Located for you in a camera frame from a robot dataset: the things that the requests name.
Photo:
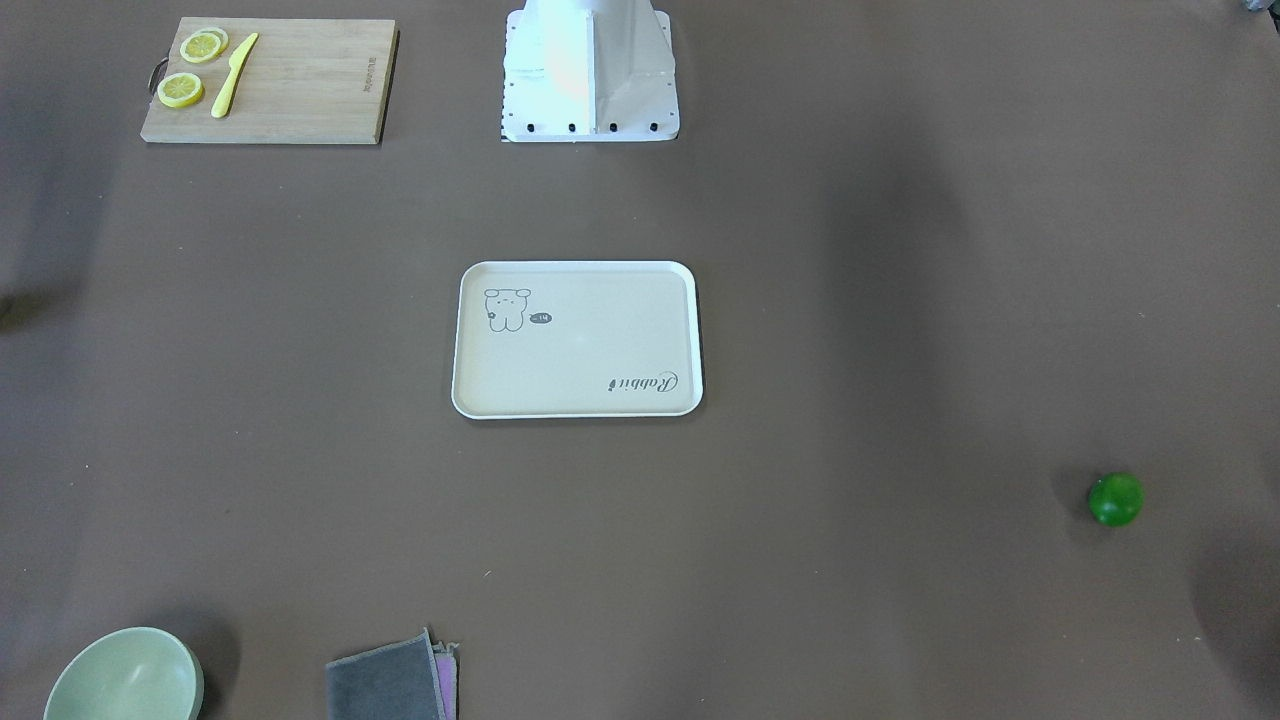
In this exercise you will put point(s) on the bamboo cutting board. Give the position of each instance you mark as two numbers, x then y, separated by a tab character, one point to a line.
308	81

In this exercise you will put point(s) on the pink folded cloth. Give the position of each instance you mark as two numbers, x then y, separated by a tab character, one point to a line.
447	673

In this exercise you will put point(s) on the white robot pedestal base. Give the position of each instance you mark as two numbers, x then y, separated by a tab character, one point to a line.
589	72

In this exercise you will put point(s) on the lemon slice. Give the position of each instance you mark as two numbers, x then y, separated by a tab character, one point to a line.
179	90
205	44

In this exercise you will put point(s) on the pale green bowl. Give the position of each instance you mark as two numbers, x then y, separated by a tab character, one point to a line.
134	673

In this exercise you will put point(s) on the grey folded cloth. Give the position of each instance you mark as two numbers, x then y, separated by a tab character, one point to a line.
397	681

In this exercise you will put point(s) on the lemon slice upper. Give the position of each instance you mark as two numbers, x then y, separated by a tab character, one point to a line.
205	44

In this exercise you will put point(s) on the cream rabbit tray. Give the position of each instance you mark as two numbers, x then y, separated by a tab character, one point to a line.
577	340

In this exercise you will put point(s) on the lemon slice lower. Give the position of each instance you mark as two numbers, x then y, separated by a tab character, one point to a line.
179	90

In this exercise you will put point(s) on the green lime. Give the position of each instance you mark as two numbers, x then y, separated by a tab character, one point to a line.
1116	499

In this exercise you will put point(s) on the yellow plastic knife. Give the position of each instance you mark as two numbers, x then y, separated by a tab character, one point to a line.
221	106

